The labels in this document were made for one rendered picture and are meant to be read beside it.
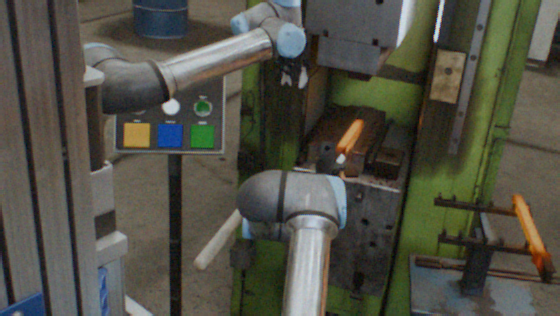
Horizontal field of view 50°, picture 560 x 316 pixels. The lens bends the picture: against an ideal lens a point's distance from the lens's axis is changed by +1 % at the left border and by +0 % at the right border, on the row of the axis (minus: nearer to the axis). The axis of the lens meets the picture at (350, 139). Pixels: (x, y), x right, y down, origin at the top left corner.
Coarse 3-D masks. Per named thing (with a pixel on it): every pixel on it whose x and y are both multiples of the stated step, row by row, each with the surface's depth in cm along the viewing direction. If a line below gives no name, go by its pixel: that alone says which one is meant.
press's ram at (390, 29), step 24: (312, 0) 181; (336, 0) 179; (360, 0) 177; (384, 0) 176; (408, 0) 185; (312, 24) 184; (336, 24) 182; (360, 24) 180; (384, 24) 179; (408, 24) 199
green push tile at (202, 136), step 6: (192, 126) 189; (198, 126) 190; (204, 126) 190; (210, 126) 191; (192, 132) 189; (198, 132) 190; (204, 132) 190; (210, 132) 191; (192, 138) 189; (198, 138) 190; (204, 138) 190; (210, 138) 190; (192, 144) 189; (198, 144) 189; (204, 144) 190; (210, 144) 190
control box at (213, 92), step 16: (224, 80) 194; (176, 96) 190; (192, 96) 191; (208, 96) 192; (224, 96) 193; (144, 112) 187; (160, 112) 188; (176, 112) 189; (192, 112) 190; (224, 112) 193; (224, 128) 193
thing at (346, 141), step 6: (360, 120) 219; (354, 126) 212; (360, 126) 215; (348, 132) 206; (354, 132) 206; (342, 138) 200; (348, 138) 200; (342, 144) 195; (348, 144) 197; (336, 150) 188; (342, 150) 189; (336, 156) 184
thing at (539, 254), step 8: (512, 200) 193; (520, 200) 190; (520, 208) 185; (520, 216) 182; (528, 216) 181; (528, 224) 177; (528, 232) 173; (536, 232) 173; (528, 240) 172; (536, 240) 169; (536, 248) 165; (544, 248) 166; (536, 256) 162; (544, 256) 160; (536, 264) 163; (544, 264) 157; (552, 264) 157; (544, 272) 158; (552, 272) 155; (544, 280) 157
